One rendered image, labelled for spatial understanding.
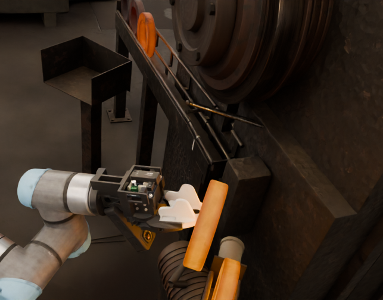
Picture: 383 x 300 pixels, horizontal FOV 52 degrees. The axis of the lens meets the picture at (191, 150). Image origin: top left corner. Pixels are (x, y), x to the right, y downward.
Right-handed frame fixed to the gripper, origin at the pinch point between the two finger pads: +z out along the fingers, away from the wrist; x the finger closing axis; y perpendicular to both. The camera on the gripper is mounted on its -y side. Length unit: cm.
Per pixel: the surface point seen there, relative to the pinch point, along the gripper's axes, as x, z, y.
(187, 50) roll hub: 41.6, -13.7, 12.5
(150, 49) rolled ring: 101, -49, -13
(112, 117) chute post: 135, -96, -70
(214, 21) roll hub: 32.5, -4.4, 22.6
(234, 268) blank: 2.0, 3.7, -15.8
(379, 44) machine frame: 29.5, 26.8, 19.0
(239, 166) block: 30.4, 0.1, -13.1
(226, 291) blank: -3.2, 3.1, -16.0
